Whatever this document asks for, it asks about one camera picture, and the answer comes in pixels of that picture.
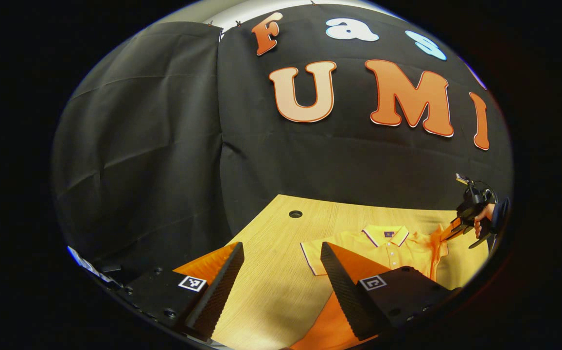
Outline orange T-shirt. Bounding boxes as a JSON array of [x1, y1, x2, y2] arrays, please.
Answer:
[[288, 224, 491, 350]]

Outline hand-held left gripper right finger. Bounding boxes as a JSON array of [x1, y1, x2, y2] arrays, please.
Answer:
[[320, 242, 461, 341]]

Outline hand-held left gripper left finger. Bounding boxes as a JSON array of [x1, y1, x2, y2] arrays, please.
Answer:
[[116, 242, 245, 342]]

